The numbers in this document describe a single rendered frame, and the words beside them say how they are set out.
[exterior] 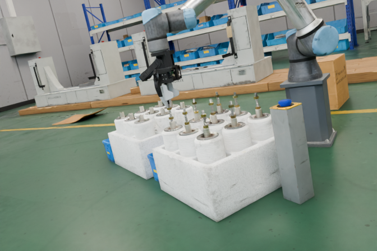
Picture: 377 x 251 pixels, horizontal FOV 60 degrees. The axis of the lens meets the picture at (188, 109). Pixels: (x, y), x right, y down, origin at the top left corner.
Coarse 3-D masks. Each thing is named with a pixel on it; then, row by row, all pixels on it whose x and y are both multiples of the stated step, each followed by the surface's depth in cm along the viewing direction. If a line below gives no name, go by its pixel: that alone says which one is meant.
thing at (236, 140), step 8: (240, 128) 111; (248, 128) 112; (224, 136) 113; (232, 136) 111; (240, 136) 110; (248, 136) 112; (224, 144) 115; (232, 144) 111; (240, 144) 111; (248, 144) 112
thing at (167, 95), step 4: (160, 88) 123; (164, 88) 123; (164, 92) 123; (168, 92) 123; (172, 92) 122; (164, 96) 124; (168, 96) 123; (172, 96) 122; (164, 100) 124; (164, 104) 125
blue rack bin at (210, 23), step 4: (212, 16) 621; (212, 20) 622; (196, 24) 620; (200, 24) 617; (204, 24) 614; (208, 24) 610; (212, 24) 621; (196, 28) 624; (200, 28) 620; (204, 28) 617
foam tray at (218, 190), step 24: (264, 144) 112; (168, 168) 123; (192, 168) 107; (216, 168) 102; (240, 168) 107; (264, 168) 112; (168, 192) 130; (192, 192) 112; (216, 192) 102; (240, 192) 107; (264, 192) 113; (216, 216) 103
